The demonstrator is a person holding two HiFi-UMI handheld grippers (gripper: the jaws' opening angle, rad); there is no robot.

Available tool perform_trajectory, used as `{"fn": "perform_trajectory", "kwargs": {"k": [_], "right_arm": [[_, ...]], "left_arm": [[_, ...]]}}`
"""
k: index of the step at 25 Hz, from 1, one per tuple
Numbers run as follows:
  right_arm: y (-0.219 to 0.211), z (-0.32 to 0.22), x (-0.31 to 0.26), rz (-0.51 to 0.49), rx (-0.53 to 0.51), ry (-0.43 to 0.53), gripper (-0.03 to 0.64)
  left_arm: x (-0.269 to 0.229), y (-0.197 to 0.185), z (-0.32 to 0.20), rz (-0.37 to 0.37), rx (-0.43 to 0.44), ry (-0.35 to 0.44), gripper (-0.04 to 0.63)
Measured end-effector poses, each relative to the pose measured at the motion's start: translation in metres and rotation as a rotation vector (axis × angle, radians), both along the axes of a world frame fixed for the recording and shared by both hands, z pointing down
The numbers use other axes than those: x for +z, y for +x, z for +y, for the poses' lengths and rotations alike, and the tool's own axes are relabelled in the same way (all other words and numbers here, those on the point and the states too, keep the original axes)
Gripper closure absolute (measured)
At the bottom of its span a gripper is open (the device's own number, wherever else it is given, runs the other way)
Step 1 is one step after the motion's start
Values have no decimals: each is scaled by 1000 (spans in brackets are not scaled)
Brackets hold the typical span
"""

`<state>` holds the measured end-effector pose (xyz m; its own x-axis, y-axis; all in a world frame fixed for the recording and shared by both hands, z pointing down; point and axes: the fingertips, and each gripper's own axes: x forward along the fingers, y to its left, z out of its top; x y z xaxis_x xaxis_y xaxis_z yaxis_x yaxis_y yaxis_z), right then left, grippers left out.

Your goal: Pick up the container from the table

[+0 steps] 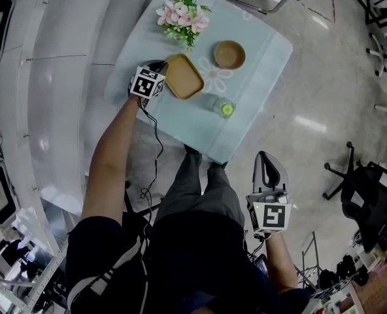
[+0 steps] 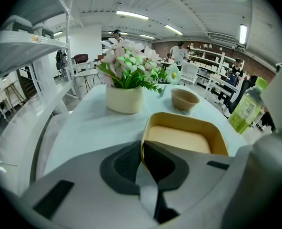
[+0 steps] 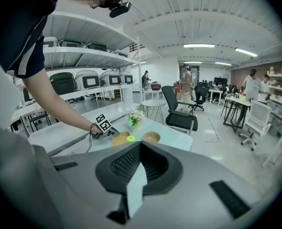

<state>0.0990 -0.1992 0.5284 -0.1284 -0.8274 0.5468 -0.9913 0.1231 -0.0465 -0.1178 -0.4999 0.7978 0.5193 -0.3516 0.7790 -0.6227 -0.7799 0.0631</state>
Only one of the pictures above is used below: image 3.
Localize person's left forearm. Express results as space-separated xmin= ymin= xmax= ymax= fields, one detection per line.
xmin=21 ymin=68 xmax=96 ymax=133

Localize pale blue cloth table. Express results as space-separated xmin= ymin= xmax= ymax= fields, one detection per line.
xmin=28 ymin=103 xmax=194 ymax=157

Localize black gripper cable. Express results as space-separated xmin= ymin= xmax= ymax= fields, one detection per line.
xmin=85 ymin=132 xmax=94 ymax=154

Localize dark green case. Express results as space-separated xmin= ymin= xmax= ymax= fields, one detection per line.
xmin=49 ymin=72 xmax=75 ymax=96
xmin=59 ymin=39 xmax=86 ymax=49
xmin=86 ymin=42 xmax=108 ymax=52

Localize black mesh office chair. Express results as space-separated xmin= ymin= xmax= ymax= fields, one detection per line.
xmin=190 ymin=84 xmax=212 ymax=112

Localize white case black panel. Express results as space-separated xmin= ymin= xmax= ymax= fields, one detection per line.
xmin=42 ymin=36 xmax=58 ymax=48
xmin=21 ymin=87 xmax=34 ymax=103
xmin=119 ymin=73 xmax=134 ymax=85
xmin=74 ymin=70 xmax=101 ymax=92
xmin=99 ymin=70 xmax=121 ymax=87

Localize round wooden bowl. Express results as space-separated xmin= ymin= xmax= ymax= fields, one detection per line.
xmin=142 ymin=131 xmax=161 ymax=144

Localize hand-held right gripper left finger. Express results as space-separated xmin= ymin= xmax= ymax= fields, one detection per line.
xmin=33 ymin=141 xmax=141 ymax=229

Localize white metal shelving rack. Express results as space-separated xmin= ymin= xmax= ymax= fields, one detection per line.
xmin=10 ymin=10 xmax=141 ymax=138

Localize black frame white top table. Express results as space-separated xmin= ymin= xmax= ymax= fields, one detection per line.
xmin=223 ymin=95 xmax=251 ymax=133

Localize person's navy shirt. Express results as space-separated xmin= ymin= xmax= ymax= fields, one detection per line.
xmin=0 ymin=0 xmax=60 ymax=78

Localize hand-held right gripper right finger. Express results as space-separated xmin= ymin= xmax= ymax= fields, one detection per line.
xmin=127 ymin=141 xmax=275 ymax=229

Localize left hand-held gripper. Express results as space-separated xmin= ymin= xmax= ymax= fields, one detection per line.
xmin=94 ymin=113 xmax=121 ymax=139

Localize pink flower pot arrangement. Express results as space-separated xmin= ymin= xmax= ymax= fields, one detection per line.
xmin=124 ymin=106 xmax=145 ymax=132

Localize person's grey trousers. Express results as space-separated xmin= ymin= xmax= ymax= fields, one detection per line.
xmin=0 ymin=43 xmax=51 ymax=229

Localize person's left hand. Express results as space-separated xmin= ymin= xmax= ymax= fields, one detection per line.
xmin=93 ymin=125 xmax=103 ymax=140

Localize white wall shelf unit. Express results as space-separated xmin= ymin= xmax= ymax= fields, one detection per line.
xmin=267 ymin=63 xmax=282 ymax=138

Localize white mesh office chair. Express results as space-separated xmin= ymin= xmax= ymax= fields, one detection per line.
xmin=238 ymin=100 xmax=272 ymax=152

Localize round wire leg side table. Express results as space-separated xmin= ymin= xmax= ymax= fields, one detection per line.
xmin=141 ymin=99 xmax=167 ymax=125

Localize black head-worn camera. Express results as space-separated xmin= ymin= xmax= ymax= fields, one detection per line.
xmin=109 ymin=1 xmax=132 ymax=19

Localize black metal frame visitor chair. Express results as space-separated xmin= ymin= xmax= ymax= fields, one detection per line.
xmin=161 ymin=85 xmax=199 ymax=135

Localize rectangular wooden tray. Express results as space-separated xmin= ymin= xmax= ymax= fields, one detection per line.
xmin=112 ymin=131 xmax=131 ymax=147

